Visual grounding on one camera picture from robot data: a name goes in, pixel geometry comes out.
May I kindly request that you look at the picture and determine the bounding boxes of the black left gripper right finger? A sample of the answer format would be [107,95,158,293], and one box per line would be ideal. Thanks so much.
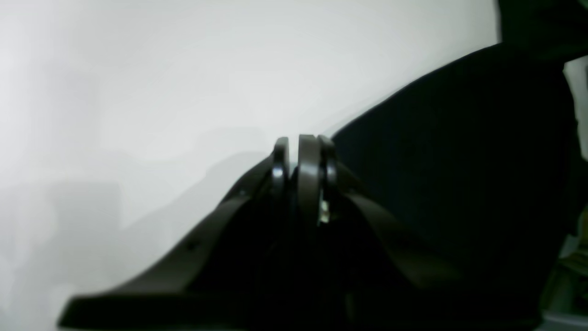
[298,134,542,331]

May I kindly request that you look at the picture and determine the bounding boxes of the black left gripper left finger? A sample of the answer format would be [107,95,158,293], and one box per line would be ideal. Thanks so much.
[57,137,289,329]

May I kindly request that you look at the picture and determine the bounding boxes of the black T-shirt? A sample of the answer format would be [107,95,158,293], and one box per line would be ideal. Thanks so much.
[333,0,588,303]

